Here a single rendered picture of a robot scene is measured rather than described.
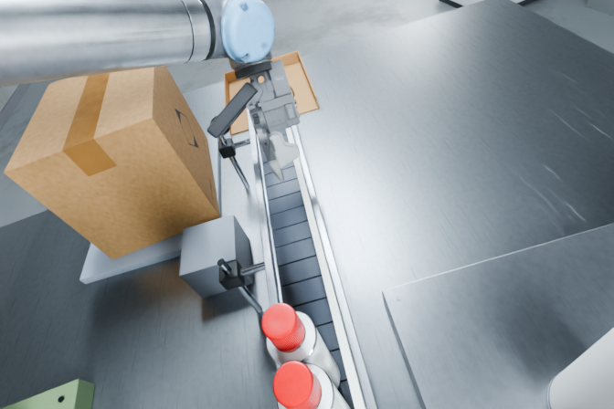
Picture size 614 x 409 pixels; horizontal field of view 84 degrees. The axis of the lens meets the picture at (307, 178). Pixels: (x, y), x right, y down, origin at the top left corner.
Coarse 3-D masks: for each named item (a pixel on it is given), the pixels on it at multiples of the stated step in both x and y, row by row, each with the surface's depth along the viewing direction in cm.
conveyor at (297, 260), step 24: (264, 168) 75; (288, 168) 74; (288, 192) 69; (288, 216) 65; (288, 240) 61; (312, 240) 60; (288, 264) 58; (312, 264) 57; (288, 288) 55; (312, 288) 54; (312, 312) 51; (336, 336) 48; (336, 360) 46
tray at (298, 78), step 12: (276, 60) 114; (288, 60) 115; (300, 60) 111; (228, 72) 113; (288, 72) 112; (300, 72) 110; (228, 84) 115; (240, 84) 113; (300, 84) 105; (228, 96) 109; (300, 96) 100; (312, 96) 99; (300, 108) 96; (312, 108) 95; (240, 120) 99
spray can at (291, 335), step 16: (288, 304) 31; (272, 320) 30; (288, 320) 30; (304, 320) 34; (272, 336) 30; (288, 336) 30; (304, 336) 33; (320, 336) 36; (272, 352) 33; (288, 352) 32; (304, 352) 32; (320, 352) 35; (336, 368) 42; (336, 384) 43
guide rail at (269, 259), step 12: (252, 132) 72; (252, 144) 69; (252, 156) 66; (264, 192) 61; (264, 204) 57; (264, 216) 55; (264, 228) 54; (264, 240) 52; (264, 252) 50; (276, 288) 46; (276, 300) 45
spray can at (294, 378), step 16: (288, 368) 28; (304, 368) 27; (320, 368) 31; (288, 384) 27; (304, 384) 26; (320, 384) 29; (288, 400) 26; (304, 400) 26; (320, 400) 29; (336, 400) 31
